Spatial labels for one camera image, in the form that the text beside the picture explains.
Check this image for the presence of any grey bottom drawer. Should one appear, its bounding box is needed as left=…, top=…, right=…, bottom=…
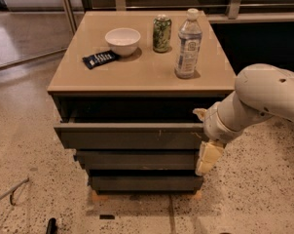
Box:
left=89, top=176, right=203, bottom=193

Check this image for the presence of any grey middle drawer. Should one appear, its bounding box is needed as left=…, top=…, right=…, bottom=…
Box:
left=75, top=150, right=198, bottom=171

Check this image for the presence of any green drink can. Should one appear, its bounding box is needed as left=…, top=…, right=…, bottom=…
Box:
left=153, top=15, right=171, bottom=53

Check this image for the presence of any white ceramic bowl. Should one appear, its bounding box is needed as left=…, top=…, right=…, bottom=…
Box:
left=105, top=28, right=141, bottom=57

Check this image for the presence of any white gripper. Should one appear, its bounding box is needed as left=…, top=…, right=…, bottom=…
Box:
left=193, top=102, right=242, bottom=176

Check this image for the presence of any clear plastic water bottle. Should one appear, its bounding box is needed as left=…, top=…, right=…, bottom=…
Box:
left=174, top=8, right=202, bottom=79

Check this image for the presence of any grey drawer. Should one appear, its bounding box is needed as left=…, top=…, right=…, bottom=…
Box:
left=89, top=176, right=203, bottom=193
left=75, top=150, right=198, bottom=171
left=54, top=110, right=205, bottom=150

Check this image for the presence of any black object on floor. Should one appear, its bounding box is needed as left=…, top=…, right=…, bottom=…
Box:
left=46, top=217, right=57, bottom=234

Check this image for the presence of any dark blue snack packet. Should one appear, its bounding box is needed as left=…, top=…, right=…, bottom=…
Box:
left=82, top=51, right=120, bottom=69

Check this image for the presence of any grey top drawer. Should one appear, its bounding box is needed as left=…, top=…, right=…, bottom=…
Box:
left=54, top=110, right=205, bottom=150

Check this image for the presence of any grey drawer cabinet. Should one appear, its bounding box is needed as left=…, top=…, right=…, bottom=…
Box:
left=46, top=10, right=238, bottom=195

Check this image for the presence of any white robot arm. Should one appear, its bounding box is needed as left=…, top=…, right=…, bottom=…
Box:
left=193, top=63, right=294, bottom=176

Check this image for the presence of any metal rod on floor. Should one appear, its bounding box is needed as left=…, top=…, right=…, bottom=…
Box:
left=0, top=177, right=29, bottom=206

